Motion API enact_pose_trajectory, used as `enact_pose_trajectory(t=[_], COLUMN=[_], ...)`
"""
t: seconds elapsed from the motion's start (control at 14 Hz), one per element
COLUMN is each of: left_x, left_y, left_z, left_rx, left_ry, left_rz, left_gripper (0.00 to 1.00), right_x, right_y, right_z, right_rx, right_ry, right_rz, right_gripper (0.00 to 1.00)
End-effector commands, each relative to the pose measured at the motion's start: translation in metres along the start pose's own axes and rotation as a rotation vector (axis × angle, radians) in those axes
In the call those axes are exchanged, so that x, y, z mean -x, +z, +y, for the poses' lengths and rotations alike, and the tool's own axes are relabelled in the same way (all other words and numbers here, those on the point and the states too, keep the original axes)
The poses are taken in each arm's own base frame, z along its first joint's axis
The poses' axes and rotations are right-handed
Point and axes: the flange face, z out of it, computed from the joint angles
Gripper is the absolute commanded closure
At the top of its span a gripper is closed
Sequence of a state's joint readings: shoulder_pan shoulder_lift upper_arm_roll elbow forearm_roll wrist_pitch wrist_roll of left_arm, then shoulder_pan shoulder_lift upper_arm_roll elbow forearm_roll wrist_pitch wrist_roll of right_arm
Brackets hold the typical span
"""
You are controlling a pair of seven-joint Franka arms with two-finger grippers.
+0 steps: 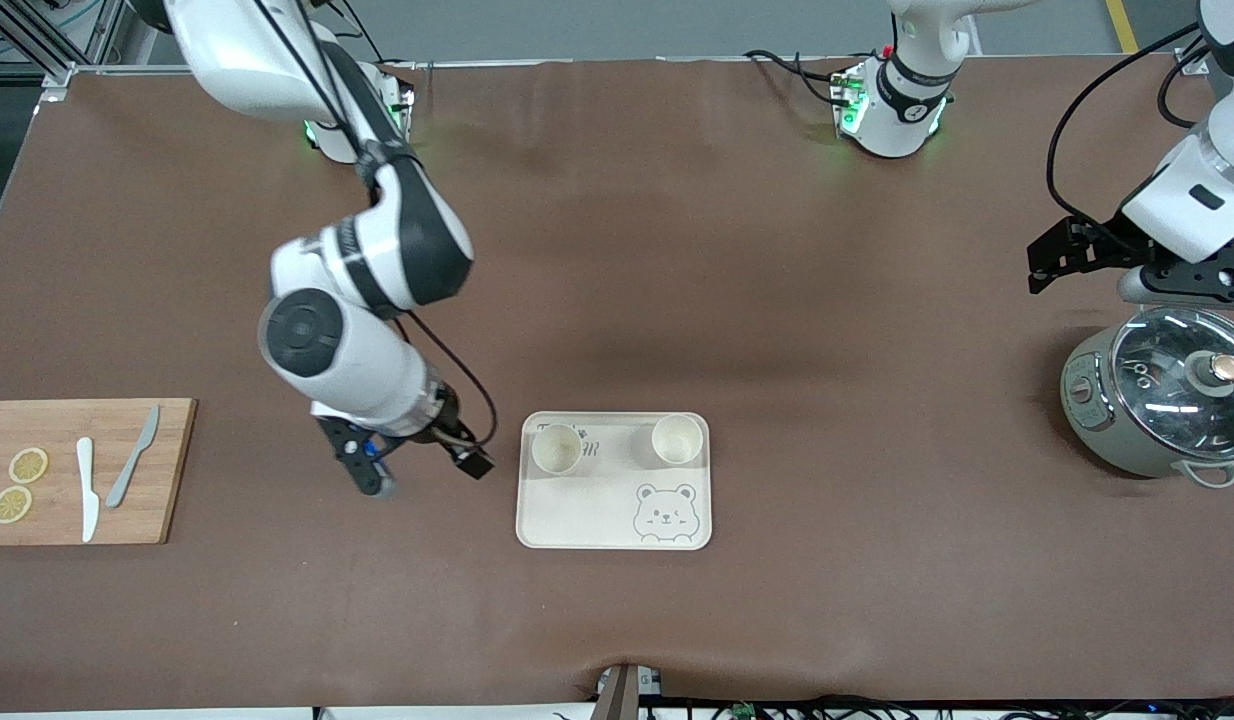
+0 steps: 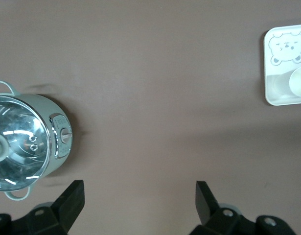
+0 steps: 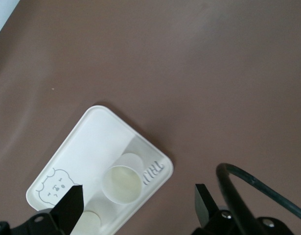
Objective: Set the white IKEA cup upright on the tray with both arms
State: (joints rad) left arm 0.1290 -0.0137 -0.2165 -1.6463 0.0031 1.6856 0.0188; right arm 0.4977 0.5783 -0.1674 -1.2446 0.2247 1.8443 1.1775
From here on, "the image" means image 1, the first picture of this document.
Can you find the glass pot lid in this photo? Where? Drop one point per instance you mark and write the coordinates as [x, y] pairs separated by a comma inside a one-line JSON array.
[[1157, 390]]

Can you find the wooden cutting board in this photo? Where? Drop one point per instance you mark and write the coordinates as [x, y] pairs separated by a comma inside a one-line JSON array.
[[147, 520]]

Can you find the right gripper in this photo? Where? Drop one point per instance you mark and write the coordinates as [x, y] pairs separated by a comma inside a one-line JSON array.
[[447, 432]]

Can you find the white plastic cup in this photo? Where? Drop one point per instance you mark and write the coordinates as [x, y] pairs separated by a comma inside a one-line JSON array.
[[677, 438], [557, 448]]

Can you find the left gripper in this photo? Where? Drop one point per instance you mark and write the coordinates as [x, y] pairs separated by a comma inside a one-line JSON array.
[[1099, 247]]

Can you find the brown table cover mat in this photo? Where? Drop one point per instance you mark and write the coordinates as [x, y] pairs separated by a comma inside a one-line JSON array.
[[617, 250]]

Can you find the cream tray with bear print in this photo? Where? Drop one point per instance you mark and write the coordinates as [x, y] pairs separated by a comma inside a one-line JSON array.
[[577, 510]]

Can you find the white plastic knife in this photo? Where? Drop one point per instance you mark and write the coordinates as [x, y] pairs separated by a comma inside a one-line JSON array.
[[87, 500]]

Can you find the grey plastic knife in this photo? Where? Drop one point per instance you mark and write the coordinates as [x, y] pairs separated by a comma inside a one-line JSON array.
[[118, 490]]

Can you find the green lit arm base box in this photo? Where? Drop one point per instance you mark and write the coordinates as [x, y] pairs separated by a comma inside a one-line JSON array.
[[847, 100], [402, 105]]

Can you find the grey electric cooking pot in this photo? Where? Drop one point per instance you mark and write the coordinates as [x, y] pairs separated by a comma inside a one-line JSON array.
[[1087, 420]]

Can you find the aluminium frame profile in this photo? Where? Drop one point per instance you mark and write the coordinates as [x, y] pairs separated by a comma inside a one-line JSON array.
[[57, 75], [1189, 62]]

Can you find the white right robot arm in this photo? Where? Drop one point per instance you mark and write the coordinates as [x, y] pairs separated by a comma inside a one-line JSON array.
[[357, 360]]

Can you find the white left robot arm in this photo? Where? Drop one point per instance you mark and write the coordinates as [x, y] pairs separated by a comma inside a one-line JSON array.
[[907, 100]]

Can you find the grey camera post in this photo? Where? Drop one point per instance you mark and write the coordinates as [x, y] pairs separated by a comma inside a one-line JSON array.
[[617, 700]]

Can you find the yellow lemon slice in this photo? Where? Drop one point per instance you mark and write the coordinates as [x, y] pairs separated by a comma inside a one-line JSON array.
[[12, 505], [28, 465]]

